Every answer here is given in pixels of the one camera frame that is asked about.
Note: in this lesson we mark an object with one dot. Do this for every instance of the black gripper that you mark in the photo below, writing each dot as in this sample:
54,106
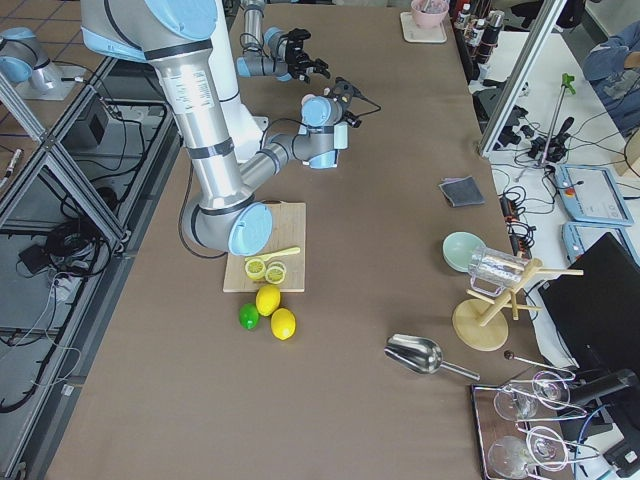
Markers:
292,50

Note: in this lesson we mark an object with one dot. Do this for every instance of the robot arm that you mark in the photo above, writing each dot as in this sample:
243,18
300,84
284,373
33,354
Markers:
187,43
274,52

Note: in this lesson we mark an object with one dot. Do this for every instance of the cream tray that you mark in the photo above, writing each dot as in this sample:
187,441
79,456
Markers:
412,33

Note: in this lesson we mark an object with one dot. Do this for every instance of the pink bowl with ice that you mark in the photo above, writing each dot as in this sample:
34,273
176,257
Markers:
429,14

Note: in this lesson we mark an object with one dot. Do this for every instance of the yellow plastic knife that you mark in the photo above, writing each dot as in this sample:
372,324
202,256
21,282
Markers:
279,253

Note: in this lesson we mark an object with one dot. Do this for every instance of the grey folded cloth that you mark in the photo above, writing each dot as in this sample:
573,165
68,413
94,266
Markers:
460,192

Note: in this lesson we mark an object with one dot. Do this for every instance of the lemon slice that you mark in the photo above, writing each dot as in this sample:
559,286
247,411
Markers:
255,268
275,273

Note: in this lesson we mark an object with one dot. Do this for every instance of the whole yellow lemon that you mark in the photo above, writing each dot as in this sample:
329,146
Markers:
283,324
268,299

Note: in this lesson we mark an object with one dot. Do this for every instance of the green bowl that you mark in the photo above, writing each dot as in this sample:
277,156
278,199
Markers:
457,249

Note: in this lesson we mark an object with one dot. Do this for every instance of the green lime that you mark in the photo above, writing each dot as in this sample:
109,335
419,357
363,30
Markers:
249,316

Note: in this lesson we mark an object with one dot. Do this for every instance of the glass pitcher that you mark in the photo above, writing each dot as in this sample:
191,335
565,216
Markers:
492,271

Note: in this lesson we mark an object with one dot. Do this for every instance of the seated person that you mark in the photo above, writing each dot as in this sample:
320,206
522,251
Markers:
612,69

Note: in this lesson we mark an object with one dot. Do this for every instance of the metal scoop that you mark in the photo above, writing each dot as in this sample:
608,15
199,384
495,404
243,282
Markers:
422,355

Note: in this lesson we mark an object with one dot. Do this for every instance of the blue teach pendant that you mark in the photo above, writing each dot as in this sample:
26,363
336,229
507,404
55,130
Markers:
578,237
590,194

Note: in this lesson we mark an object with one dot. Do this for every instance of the wooden mug tree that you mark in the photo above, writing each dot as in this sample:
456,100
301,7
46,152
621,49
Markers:
480,322

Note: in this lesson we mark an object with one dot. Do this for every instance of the black monitor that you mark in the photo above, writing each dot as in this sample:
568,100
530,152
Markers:
597,313

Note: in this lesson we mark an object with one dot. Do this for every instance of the wine glass rack tray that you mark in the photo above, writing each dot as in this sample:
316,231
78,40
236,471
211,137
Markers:
537,428

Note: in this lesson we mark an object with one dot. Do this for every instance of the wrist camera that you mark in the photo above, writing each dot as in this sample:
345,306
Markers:
343,93

